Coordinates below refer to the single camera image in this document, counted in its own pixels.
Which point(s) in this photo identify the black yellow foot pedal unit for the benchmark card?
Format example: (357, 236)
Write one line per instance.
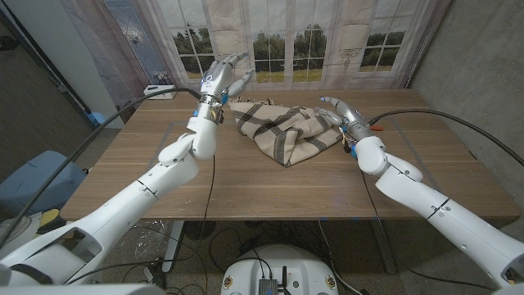
(51, 219)

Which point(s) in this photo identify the white robot shoulder cover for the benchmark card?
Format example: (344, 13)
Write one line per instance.
(82, 290)

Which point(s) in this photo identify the clear crumpled plastic wrap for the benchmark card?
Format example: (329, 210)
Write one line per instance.
(147, 241)

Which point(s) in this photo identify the small black electronics box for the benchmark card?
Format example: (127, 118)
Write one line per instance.
(268, 287)

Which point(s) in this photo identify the round black fan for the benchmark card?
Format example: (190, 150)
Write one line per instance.
(200, 230)

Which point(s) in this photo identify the black antenna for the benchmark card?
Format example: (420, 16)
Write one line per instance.
(284, 276)

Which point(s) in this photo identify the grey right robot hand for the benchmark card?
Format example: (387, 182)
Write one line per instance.
(352, 116)

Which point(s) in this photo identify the grey white shoe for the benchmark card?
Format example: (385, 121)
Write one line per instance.
(12, 229)

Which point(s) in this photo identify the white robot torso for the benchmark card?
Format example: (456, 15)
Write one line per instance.
(303, 266)

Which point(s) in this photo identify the white power strip box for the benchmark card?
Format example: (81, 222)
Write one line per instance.
(157, 88)

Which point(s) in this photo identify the grey table leg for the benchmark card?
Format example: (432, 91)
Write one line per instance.
(387, 254)

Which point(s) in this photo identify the white table leg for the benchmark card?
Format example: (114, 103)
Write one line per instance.
(172, 254)

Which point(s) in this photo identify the printed window backdrop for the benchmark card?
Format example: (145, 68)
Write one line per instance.
(286, 24)

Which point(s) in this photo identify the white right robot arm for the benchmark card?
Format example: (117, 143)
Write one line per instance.
(430, 205)

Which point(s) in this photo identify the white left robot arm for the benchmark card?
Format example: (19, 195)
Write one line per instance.
(143, 192)

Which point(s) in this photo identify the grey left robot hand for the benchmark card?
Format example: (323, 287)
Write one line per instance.
(217, 80)

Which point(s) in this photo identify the beige plaid scarf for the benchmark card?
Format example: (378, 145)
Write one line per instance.
(286, 131)

